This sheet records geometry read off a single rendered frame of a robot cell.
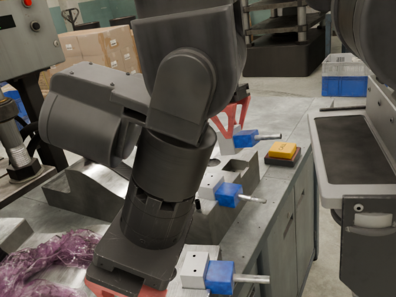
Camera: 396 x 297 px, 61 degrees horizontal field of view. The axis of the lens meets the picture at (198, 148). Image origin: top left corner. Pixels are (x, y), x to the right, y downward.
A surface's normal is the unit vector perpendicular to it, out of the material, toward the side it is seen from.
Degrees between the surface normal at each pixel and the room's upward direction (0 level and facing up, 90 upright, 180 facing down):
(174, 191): 101
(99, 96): 90
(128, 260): 26
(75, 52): 83
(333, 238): 1
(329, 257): 0
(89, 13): 90
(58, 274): 8
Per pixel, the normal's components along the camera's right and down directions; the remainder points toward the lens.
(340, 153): -0.15, -0.89
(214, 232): 0.86, 0.10
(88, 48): -0.48, 0.29
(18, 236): 0.92, -0.20
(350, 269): -0.22, 0.46
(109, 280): 0.29, -0.82
